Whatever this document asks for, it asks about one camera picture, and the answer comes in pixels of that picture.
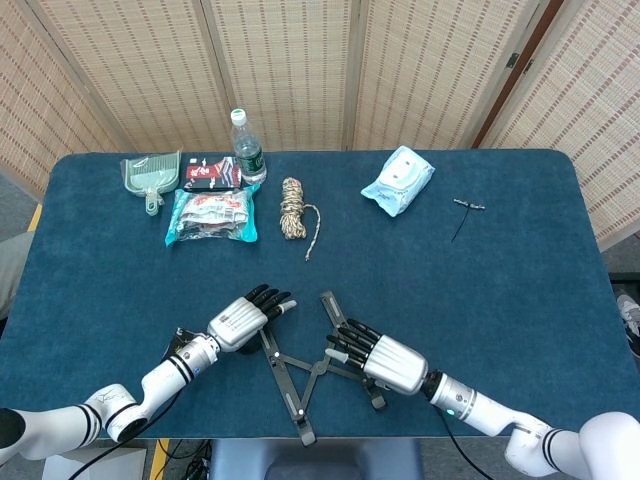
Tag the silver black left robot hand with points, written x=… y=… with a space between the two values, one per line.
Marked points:
x=237 y=322

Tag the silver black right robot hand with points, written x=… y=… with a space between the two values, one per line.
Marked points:
x=395 y=362

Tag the black folding stand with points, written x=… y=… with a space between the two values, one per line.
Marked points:
x=295 y=405

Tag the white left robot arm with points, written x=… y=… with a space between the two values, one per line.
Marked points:
x=165 y=372

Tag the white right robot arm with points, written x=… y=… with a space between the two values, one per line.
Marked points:
x=480 y=405

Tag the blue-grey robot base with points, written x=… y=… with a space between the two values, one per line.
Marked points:
x=320 y=460

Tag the black box with gold characters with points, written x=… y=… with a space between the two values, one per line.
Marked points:
x=177 y=340

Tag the blue table cloth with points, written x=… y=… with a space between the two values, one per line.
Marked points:
x=450 y=280

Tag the teal snack bag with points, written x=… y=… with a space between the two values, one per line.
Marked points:
x=210 y=215

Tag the red and black snack packet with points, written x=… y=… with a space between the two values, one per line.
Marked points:
x=210 y=174

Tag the clear water bottle green label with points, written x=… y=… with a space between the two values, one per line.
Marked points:
x=250 y=160

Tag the pale green plastic dustpan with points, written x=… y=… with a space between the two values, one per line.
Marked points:
x=150 y=175

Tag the light blue wet wipes pack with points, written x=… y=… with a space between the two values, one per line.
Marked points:
x=400 y=180

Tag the white box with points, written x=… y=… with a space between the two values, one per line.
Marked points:
x=125 y=467

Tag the grey sneaker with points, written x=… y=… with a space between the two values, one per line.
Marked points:
x=631 y=320

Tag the bamboo folding screen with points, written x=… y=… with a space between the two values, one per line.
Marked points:
x=290 y=75

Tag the metal screen hinge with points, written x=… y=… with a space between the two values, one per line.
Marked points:
x=528 y=66
x=513 y=60

